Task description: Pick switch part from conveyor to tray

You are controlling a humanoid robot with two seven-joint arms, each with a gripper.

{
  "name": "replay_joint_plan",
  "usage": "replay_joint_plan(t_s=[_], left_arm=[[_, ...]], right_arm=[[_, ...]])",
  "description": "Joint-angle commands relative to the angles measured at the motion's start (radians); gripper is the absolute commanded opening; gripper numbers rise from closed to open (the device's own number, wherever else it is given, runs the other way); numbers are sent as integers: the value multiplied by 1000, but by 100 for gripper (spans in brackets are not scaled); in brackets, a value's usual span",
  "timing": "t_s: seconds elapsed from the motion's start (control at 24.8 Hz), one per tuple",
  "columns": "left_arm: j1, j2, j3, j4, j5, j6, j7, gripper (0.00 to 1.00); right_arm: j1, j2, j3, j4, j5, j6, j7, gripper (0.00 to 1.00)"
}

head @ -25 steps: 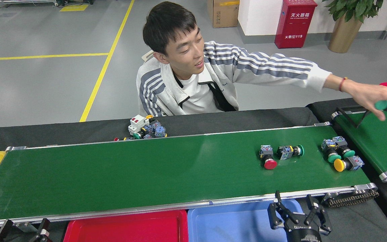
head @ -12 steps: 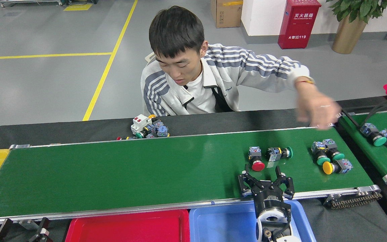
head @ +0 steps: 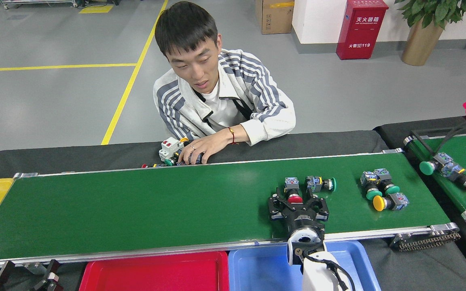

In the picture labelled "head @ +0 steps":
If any brown cardboard box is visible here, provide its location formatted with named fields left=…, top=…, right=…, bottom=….
left=255, top=0, right=295, bottom=35

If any metal rack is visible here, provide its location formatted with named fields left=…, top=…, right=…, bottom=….
left=0, top=0, right=80, bottom=9

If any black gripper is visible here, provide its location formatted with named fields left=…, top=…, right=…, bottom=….
left=268, top=190, right=330, bottom=239

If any white circuit breaker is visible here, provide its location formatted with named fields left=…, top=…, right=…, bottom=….
left=159, top=137, right=185, bottom=162

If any black cable bundle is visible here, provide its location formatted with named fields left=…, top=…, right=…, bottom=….
left=409, top=114, right=466, bottom=156

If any long green conveyor belt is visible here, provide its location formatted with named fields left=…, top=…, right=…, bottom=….
left=0, top=148, right=460, bottom=274

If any narrow black table cloth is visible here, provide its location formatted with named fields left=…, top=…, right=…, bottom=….
left=373, top=116, right=466, bottom=291

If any black drive chain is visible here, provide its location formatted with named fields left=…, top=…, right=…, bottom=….
left=391, top=231, right=461, bottom=252

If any person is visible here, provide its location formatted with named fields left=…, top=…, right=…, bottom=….
left=153, top=1, right=297, bottom=164

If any red plastic tray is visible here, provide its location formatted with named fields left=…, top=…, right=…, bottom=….
left=78, top=251, right=230, bottom=291

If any potted plant in gold pot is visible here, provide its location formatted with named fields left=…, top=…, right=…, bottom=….
left=395, top=0, right=466, bottom=66

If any wide black table cloth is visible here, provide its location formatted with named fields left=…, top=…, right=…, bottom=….
left=0, top=130, right=466, bottom=291

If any blue block push button switch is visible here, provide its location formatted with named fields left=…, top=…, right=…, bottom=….
left=182, top=153, right=203, bottom=166

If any red fire extinguisher cabinet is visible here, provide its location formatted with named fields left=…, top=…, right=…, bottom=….
left=336, top=0, right=389, bottom=60

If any person's left hand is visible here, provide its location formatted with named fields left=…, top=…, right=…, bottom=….
left=178, top=129, right=235, bottom=165

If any blue plastic tray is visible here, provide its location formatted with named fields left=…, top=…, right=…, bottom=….
left=228, top=240, right=381, bottom=291

